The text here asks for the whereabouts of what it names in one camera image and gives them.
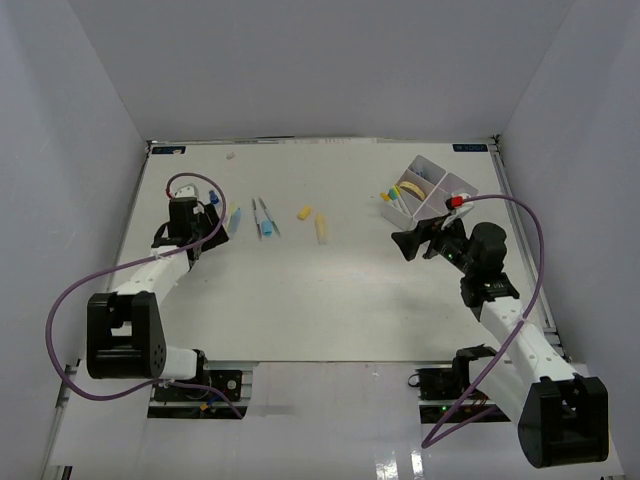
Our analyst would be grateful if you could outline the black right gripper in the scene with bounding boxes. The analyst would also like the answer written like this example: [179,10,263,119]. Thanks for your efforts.
[392,213,477,277]

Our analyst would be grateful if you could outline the blue capped small marker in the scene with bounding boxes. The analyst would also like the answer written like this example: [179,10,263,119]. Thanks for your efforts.
[209,190,221,205]

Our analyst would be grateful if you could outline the light blue marker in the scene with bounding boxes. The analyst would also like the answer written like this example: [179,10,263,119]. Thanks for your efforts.
[261,220,273,237]

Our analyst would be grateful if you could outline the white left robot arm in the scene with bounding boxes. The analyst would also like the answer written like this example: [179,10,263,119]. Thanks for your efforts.
[86,197,228,399]

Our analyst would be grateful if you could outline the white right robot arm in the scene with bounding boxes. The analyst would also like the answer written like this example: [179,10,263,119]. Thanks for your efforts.
[391,217,609,468]

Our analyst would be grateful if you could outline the white divided organizer box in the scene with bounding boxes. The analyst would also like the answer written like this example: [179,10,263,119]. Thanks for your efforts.
[381,155,478,231]

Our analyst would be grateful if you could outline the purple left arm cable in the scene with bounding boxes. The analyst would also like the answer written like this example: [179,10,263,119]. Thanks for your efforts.
[45,172,246,420]

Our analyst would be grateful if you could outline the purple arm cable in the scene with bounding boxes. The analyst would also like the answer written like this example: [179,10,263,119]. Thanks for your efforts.
[421,193,545,449]
[45,172,246,420]

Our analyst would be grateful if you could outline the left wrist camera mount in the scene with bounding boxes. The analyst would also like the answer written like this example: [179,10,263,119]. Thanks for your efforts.
[165,183,201,205]

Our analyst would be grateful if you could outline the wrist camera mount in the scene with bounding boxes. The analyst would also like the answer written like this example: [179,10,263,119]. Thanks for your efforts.
[441,193,474,230]
[165,183,201,205]

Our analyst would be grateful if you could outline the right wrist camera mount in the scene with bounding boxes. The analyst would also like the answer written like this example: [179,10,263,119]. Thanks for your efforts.
[441,193,474,230]

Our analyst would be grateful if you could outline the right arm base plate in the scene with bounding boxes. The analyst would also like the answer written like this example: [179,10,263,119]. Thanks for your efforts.
[407,345,508,425]

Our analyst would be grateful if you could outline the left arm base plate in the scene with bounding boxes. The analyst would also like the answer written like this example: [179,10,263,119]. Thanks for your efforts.
[147,369,251,420]

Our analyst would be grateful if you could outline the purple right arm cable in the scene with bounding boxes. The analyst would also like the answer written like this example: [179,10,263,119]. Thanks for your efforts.
[421,193,545,449]

